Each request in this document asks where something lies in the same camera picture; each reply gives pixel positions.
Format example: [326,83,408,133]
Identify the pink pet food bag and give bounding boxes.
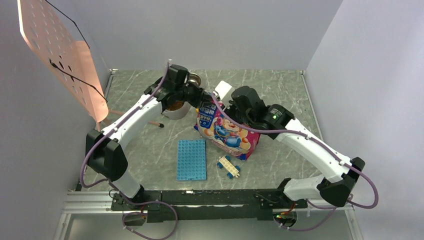
[194,104,261,161]

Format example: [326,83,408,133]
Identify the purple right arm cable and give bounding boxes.
[210,92,379,232]

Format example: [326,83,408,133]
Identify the blue studded building baseplate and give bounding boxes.
[176,139,207,182]

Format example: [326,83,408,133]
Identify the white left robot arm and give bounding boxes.
[79,64,212,210]

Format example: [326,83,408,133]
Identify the aluminium frame rail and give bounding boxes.
[55,70,362,240]

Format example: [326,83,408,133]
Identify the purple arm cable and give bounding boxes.
[210,92,379,232]
[79,61,179,240]

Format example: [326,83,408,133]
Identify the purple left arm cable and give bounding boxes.
[79,61,179,240]

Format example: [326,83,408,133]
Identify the pink perforated stand board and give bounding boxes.
[17,0,109,123]

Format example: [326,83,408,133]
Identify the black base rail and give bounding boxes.
[110,188,309,223]

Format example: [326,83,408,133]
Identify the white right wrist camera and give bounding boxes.
[214,80,235,106]

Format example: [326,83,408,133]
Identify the steel bowl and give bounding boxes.
[187,72,202,87]
[166,101,185,112]

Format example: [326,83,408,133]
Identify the near steel bowl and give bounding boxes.
[166,101,185,112]

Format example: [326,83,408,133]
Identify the far steel bowl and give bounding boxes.
[187,72,202,87]

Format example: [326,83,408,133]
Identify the beige toy car blue wheels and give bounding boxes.
[216,155,241,179]

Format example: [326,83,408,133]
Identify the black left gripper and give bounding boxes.
[175,81,218,109]

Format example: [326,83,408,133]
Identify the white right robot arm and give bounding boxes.
[213,86,365,208]

